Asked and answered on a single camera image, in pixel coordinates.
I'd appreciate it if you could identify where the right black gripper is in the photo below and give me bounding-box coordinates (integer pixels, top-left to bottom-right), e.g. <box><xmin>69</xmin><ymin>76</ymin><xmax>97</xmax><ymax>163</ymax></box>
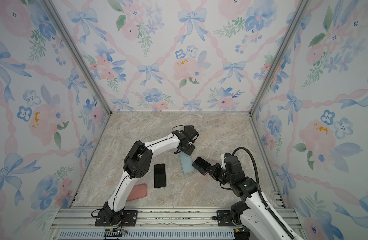
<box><xmin>206</xmin><ymin>163</ymin><xmax>235</xmax><ymax>186</ymax></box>

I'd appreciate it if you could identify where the light blue phone case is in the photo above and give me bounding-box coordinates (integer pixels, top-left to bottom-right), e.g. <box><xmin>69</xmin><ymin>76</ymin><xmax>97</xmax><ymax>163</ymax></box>
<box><xmin>179</xmin><ymin>152</ymin><xmax>195</xmax><ymax>174</ymax></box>

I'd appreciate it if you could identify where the black phone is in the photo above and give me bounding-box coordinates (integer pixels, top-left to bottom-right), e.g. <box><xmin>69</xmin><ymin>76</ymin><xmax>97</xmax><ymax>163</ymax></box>
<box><xmin>154</xmin><ymin>164</ymin><xmax>167</xmax><ymax>189</ymax></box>
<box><xmin>192</xmin><ymin>157</ymin><xmax>211</xmax><ymax>176</ymax></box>

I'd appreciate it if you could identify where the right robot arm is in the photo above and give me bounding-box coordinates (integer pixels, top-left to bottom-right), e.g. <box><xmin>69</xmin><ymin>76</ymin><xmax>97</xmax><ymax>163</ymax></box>
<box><xmin>207</xmin><ymin>164</ymin><xmax>302</xmax><ymax>240</ymax></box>

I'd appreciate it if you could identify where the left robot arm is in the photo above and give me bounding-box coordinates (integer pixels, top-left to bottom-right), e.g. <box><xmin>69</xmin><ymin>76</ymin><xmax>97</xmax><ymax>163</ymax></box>
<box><xmin>94</xmin><ymin>130</ymin><xmax>199</xmax><ymax>227</ymax></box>

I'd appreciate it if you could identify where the pink phone case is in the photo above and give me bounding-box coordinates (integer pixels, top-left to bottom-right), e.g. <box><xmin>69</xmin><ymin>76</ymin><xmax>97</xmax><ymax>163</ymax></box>
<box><xmin>127</xmin><ymin>184</ymin><xmax>148</xmax><ymax>202</ymax></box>

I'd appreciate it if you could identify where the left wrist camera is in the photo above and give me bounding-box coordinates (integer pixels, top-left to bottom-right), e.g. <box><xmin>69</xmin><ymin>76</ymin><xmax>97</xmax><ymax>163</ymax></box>
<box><xmin>183</xmin><ymin>126</ymin><xmax>199</xmax><ymax>143</ymax></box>

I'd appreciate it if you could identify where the black corrugated cable conduit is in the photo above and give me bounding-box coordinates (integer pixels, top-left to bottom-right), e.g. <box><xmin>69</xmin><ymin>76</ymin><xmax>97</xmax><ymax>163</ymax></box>
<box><xmin>231</xmin><ymin>146</ymin><xmax>296</xmax><ymax>240</ymax></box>

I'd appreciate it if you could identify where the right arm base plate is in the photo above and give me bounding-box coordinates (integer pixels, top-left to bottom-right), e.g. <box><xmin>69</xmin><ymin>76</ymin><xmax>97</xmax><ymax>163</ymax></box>
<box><xmin>216</xmin><ymin>210</ymin><xmax>239</xmax><ymax>227</ymax></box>

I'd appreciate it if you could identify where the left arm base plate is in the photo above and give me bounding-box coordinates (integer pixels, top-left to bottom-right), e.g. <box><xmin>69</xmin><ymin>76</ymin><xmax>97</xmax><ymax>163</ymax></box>
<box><xmin>95</xmin><ymin>210</ymin><xmax>138</xmax><ymax>227</ymax></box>

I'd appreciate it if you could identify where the aluminium rail frame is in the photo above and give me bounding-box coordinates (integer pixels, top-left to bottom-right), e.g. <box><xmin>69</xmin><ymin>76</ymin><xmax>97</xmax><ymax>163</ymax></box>
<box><xmin>46</xmin><ymin>207</ymin><xmax>241</xmax><ymax>240</ymax></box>

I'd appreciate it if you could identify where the left aluminium corner post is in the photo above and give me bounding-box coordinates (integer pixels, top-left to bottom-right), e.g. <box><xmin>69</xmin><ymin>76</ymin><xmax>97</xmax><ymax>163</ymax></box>
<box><xmin>40</xmin><ymin>0</ymin><xmax>112</xmax><ymax>116</ymax></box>

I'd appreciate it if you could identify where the aluminium corner post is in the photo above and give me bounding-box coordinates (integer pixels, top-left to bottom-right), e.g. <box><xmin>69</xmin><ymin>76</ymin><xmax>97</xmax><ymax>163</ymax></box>
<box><xmin>249</xmin><ymin>0</ymin><xmax>310</xmax><ymax>118</ymax></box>
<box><xmin>40</xmin><ymin>0</ymin><xmax>112</xmax><ymax>116</ymax></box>

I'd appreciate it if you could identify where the right aluminium corner post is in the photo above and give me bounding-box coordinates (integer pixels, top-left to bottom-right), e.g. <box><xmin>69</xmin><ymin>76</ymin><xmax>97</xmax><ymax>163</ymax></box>
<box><xmin>249</xmin><ymin>0</ymin><xmax>310</xmax><ymax>118</ymax></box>

